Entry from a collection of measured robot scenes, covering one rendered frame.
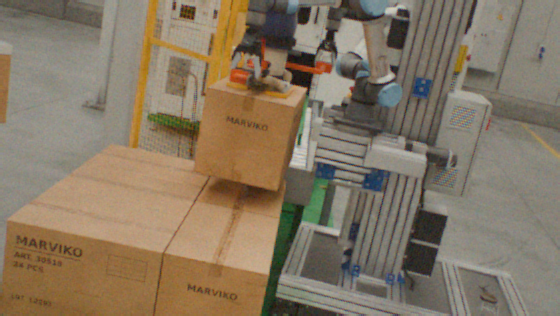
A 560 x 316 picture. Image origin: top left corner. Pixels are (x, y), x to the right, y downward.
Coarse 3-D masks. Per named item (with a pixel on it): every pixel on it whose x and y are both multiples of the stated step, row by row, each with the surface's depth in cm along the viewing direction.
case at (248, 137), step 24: (216, 96) 277; (240, 96) 275; (264, 96) 282; (216, 120) 279; (240, 120) 278; (264, 120) 276; (288, 120) 275; (216, 144) 282; (240, 144) 280; (264, 144) 279; (288, 144) 284; (216, 168) 285; (240, 168) 283; (264, 168) 282
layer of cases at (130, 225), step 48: (48, 192) 263; (96, 192) 274; (144, 192) 285; (192, 192) 298; (240, 192) 311; (48, 240) 233; (96, 240) 232; (144, 240) 237; (192, 240) 246; (240, 240) 255; (48, 288) 238; (96, 288) 237; (144, 288) 235; (192, 288) 234; (240, 288) 233
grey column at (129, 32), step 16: (128, 0) 401; (144, 0) 404; (128, 16) 404; (144, 16) 411; (128, 32) 407; (128, 48) 409; (112, 64) 413; (128, 64) 412; (112, 80) 416; (128, 80) 415; (112, 96) 418; (128, 96) 418; (112, 112) 421; (128, 112) 422; (112, 128) 424; (128, 128) 430; (128, 144) 439
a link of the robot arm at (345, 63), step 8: (392, 0) 348; (384, 24) 348; (360, 40) 345; (360, 48) 342; (344, 56) 343; (352, 56) 339; (360, 56) 340; (336, 64) 342; (344, 64) 339; (352, 64) 336; (336, 72) 344; (344, 72) 339; (352, 72) 335
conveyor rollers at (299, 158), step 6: (306, 108) 564; (306, 114) 538; (306, 120) 512; (306, 132) 470; (306, 138) 451; (300, 144) 433; (306, 144) 434; (294, 150) 416; (300, 150) 416; (306, 150) 417; (294, 156) 399; (300, 156) 399; (306, 156) 409; (294, 162) 382; (300, 162) 389
